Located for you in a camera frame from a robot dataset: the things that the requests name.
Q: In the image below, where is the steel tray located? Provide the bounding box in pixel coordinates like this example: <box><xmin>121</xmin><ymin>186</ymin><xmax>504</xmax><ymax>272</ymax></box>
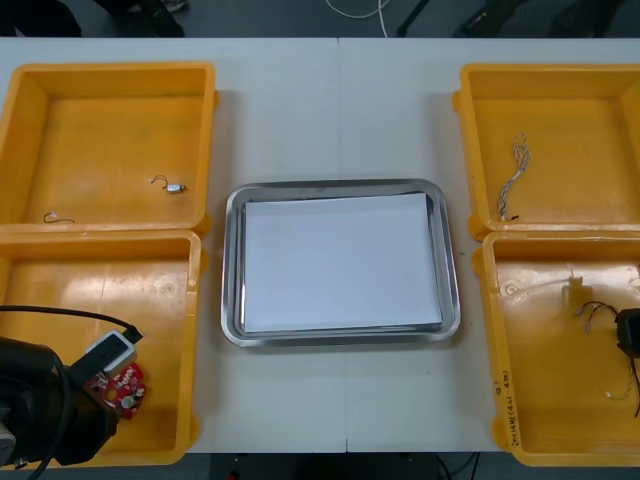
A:
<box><xmin>220</xmin><ymin>178</ymin><xmax>461</xmax><ymax>349</ymax></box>

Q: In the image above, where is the white paper sheet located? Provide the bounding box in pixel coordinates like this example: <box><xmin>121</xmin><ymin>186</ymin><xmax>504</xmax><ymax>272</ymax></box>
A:
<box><xmin>243</xmin><ymin>192</ymin><xmax>444</xmax><ymax>334</ymax></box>

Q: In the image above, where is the round red circuit board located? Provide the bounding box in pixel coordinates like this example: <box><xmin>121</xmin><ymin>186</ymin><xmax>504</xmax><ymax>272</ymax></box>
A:
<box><xmin>83</xmin><ymin>363</ymin><xmax>150</xmax><ymax>422</ymax></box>

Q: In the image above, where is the black stand leg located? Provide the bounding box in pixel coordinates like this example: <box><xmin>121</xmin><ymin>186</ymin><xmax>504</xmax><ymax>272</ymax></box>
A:
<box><xmin>397</xmin><ymin>0</ymin><xmax>434</xmax><ymax>37</ymax></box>

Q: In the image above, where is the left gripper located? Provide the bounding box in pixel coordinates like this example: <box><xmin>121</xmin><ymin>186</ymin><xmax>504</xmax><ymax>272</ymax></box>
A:
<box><xmin>59</xmin><ymin>383</ymin><xmax>120</xmax><ymax>462</ymax></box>

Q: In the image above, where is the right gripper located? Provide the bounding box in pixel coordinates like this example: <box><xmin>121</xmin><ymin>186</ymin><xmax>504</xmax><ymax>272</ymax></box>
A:
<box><xmin>614</xmin><ymin>308</ymin><xmax>640</xmax><ymax>359</ymax></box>

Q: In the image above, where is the black floor equipment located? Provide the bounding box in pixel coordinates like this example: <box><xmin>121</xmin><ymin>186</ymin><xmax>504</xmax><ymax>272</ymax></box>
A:
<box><xmin>452</xmin><ymin>0</ymin><xmax>532</xmax><ymax>38</ymax></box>

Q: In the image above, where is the white floor cable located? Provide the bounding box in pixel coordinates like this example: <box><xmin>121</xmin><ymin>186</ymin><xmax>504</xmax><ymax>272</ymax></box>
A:
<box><xmin>326</xmin><ymin>0</ymin><xmax>392</xmax><ymax>39</ymax></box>

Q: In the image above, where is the blue-white twisted wire harness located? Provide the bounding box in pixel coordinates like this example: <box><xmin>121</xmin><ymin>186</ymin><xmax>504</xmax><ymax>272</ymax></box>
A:
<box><xmin>496</xmin><ymin>132</ymin><xmax>532</xmax><ymax>222</ymax></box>

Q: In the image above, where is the yellow-orange plastic bin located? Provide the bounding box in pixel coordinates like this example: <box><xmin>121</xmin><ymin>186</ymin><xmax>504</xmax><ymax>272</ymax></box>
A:
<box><xmin>472</xmin><ymin>230</ymin><xmax>640</xmax><ymax>469</ymax></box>
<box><xmin>0</xmin><ymin>229</ymin><xmax>210</xmax><ymax>469</ymax></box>
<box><xmin>452</xmin><ymin>62</ymin><xmax>640</xmax><ymax>236</ymax></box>
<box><xmin>0</xmin><ymin>60</ymin><xmax>221</xmax><ymax>237</ymax></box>

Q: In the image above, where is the red black green-yellow wire harness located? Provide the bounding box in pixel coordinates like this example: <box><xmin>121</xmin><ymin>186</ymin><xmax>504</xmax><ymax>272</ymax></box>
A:
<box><xmin>574</xmin><ymin>299</ymin><xmax>640</xmax><ymax>419</ymax></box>

